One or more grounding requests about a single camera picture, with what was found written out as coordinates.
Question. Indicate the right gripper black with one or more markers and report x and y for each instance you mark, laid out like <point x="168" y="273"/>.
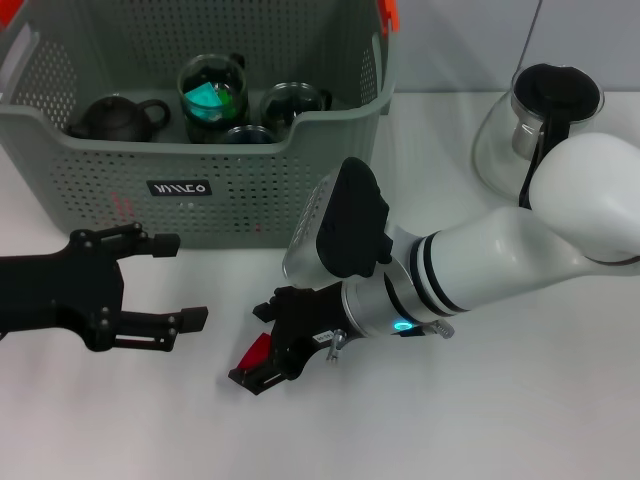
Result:
<point x="310" y="320"/>

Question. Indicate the teal square toy plate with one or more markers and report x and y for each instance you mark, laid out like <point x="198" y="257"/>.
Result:
<point x="202" y="100"/>

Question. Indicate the glass teacup black holder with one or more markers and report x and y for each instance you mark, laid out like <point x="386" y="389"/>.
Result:
<point x="212" y="67"/>
<point x="290" y="107"/>
<point x="229" y="135"/>
<point x="200" y="132"/>

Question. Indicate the dark clay teapot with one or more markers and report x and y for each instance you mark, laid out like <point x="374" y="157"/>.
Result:
<point x="115" y="120"/>

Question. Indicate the grey perforated plastic storage bin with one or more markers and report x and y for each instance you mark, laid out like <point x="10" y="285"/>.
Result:
<point x="250" y="200"/>

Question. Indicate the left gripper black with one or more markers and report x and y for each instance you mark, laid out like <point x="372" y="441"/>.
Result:
<point x="60" y="290"/>

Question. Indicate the dark red curved brick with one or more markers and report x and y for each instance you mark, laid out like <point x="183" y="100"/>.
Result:
<point x="255" y="352"/>

